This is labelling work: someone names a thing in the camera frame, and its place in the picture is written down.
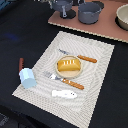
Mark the yellow bread loaf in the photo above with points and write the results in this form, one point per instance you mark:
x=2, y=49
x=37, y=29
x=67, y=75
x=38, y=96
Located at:
x=69, y=65

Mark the light blue milk carton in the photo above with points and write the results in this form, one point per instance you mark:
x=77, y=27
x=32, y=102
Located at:
x=27, y=78

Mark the small grey saucepan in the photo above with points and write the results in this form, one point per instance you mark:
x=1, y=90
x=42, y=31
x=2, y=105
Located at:
x=62, y=6

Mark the tan round plate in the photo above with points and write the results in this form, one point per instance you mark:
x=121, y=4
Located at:
x=68, y=74

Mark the beige woven placemat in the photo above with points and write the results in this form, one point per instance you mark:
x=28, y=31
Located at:
x=68, y=113

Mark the white toy fish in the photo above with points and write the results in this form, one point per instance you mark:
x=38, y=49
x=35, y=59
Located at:
x=68, y=94

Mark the red toy sausage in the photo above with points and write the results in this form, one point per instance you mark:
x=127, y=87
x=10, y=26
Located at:
x=21, y=63

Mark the black stove burner disc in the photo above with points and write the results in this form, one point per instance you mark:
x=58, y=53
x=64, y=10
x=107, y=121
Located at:
x=70, y=14

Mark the large grey pot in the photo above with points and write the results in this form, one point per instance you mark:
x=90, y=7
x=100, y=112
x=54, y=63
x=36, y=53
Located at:
x=88, y=12

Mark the cream bowl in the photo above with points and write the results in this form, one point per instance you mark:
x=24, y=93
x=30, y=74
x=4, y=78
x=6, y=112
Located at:
x=122, y=15

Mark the wooden handled knife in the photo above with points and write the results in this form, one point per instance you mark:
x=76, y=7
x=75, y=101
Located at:
x=79, y=56

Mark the wooden handled fork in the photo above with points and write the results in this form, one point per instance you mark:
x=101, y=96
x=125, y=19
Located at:
x=66, y=81

